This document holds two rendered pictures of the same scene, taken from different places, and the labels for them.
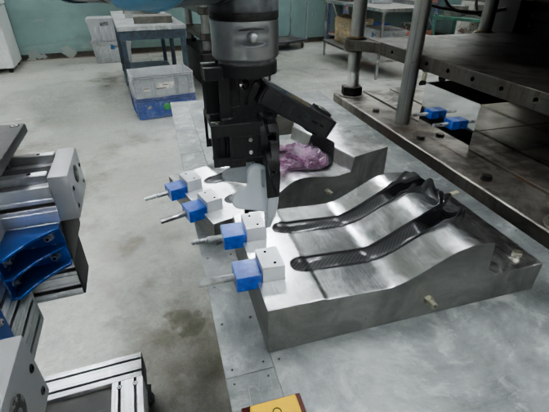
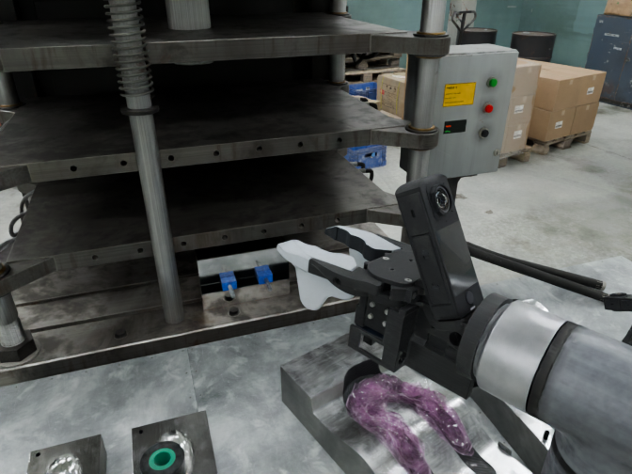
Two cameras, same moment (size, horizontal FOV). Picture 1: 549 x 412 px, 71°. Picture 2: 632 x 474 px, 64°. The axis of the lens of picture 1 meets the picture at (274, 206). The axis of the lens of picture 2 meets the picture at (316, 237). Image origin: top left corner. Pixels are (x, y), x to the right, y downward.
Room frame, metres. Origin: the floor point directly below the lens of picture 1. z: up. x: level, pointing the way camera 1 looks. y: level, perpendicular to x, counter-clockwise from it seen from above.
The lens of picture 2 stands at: (1.10, 0.70, 1.70)
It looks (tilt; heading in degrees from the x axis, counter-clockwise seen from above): 28 degrees down; 267
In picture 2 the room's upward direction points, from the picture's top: straight up
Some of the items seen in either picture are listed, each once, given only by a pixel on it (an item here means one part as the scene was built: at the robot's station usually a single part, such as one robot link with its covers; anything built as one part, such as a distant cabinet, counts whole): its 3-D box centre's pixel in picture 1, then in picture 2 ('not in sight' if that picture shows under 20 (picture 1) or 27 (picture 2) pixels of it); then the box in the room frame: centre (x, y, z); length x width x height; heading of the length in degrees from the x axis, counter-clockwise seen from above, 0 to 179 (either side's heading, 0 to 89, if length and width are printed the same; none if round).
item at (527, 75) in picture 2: not in sight; (463, 105); (-0.61, -4.28, 0.47); 1.22 x 0.80 x 0.94; 116
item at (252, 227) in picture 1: (228, 236); not in sight; (0.56, 0.08, 0.89); 0.13 x 0.05 x 0.05; 106
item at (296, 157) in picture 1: (279, 156); (404, 413); (0.89, -0.01, 0.90); 0.26 x 0.18 x 0.08; 123
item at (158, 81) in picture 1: (161, 81); not in sight; (4.05, 1.17, 0.32); 0.60 x 0.40 x 0.22; 116
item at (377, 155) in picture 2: not in sight; (353, 150); (0.52, -4.01, 0.11); 0.61 x 0.43 x 0.22; 118
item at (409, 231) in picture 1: (372, 217); not in sight; (0.58, -0.18, 0.92); 0.35 x 0.16 x 0.09; 106
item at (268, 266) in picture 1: (240, 275); not in sight; (0.46, 0.05, 0.89); 0.13 x 0.05 x 0.05; 106
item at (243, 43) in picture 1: (245, 41); not in sight; (0.46, 0.03, 1.23); 0.08 x 0.08 x 0.05
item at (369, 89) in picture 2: not in sight; (365, 93); (0.16, -5.87, 0.24); 0.52 x 0.38 x 0.20; 28
